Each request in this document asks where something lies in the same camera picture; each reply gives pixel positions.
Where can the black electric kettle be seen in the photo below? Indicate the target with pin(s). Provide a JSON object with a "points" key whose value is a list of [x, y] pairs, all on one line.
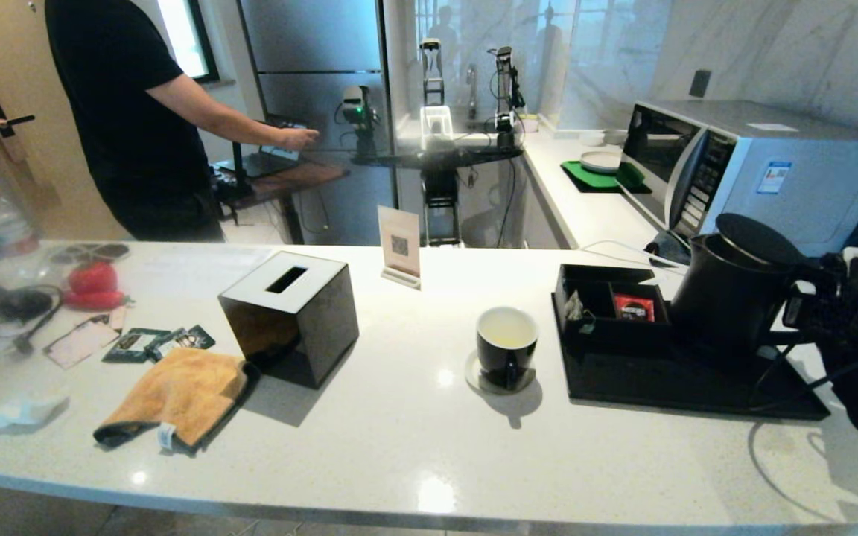
{"points": [[727, 298]]}

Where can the pyramid tea bag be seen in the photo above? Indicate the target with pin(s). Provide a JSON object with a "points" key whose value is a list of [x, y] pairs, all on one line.
{"points": [[576, 307]]}

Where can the dark green tea packet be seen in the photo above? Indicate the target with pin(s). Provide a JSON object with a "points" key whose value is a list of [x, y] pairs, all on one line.
{"points": [[131, 345], [192, 339]]}

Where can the silver microwave oven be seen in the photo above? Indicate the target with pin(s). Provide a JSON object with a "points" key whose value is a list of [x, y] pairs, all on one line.
{"points": [[786, 182]]}

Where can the red coffee sachet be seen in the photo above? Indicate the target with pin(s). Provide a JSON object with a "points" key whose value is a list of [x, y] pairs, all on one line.
{"points": [[635, 307]]}

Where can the black rectangular serving tray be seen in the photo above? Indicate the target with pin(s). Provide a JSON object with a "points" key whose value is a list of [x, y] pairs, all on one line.
{"points": [[660, 388]]}

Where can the black compartment sachet box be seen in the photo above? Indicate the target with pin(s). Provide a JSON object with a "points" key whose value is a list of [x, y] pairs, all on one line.
{"points": [[623, 339]]}

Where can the white plate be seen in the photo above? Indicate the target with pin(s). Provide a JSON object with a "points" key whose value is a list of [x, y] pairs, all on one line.
{"points": [[600, 161]]}

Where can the small white bowl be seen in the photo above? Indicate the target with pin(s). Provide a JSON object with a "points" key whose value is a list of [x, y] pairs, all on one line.
{"points": [[614, 136]]}

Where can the green mat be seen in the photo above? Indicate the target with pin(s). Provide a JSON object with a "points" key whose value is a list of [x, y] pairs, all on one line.
{"points": [[585, 179]]}

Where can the black mug white inside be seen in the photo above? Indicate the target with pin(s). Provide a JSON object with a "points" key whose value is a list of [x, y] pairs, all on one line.
{"points": [[507, 361]]}

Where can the white round saucer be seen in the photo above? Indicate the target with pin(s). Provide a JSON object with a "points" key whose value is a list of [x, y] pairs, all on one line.
{"points": [[473, 377]]}

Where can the chrome faucet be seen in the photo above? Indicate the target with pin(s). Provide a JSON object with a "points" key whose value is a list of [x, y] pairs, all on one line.
{"points": [[471, 89]]}

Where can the QR code table sign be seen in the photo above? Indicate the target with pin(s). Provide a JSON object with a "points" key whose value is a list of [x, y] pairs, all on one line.
{"points": [[400, 246]]}

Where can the black cube tissue box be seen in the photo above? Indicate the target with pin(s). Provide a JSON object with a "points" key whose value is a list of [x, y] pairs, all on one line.
{"points": [[302, 327]]}

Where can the brown wooden desk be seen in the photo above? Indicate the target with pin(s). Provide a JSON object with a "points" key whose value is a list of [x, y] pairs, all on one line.
{"points": [[302, 179]]}

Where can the grey refrigerator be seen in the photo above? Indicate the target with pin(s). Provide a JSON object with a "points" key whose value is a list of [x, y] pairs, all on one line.
{"points": [[317, 45]]}

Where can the open laptop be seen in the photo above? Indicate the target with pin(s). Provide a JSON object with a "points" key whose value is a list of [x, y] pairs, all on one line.
{"points": [[272, 160]]}

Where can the orange microfibre cloth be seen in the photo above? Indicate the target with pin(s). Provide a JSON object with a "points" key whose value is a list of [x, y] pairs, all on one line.
{"points": [[183, 394]]}

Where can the dark framed window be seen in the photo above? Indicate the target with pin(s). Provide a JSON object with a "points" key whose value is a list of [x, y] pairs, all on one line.
{"points": [[191, 41]]}

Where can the person in black shirt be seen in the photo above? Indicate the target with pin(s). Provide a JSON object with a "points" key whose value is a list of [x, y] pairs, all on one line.
{"points": [[131, 112]]}

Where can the red toy chili pepper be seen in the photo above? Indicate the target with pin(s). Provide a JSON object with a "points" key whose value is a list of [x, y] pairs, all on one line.
{"points": [[94, 301]]}

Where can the red toy strawberry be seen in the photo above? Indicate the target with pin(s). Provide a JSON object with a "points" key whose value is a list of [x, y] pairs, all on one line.
{"points": [[94, 278]]}

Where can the torn pink foil sachet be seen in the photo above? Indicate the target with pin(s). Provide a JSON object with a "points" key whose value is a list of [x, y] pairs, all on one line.
{"points": [[83, 342]]}

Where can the black round power adapter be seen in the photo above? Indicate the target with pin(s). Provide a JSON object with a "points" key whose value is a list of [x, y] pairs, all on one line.
{"points": [[24, 305]]}

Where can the crumpled white tissue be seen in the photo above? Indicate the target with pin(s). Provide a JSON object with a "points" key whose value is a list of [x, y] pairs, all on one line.
{"points": [[27, 409]]}

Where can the clear bottle red cap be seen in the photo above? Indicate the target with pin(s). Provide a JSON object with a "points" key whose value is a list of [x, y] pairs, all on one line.
{"points": [[4, 227]]}

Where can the black wall socket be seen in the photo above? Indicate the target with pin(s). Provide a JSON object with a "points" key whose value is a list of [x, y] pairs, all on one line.
{"points": [[701, 83]]}

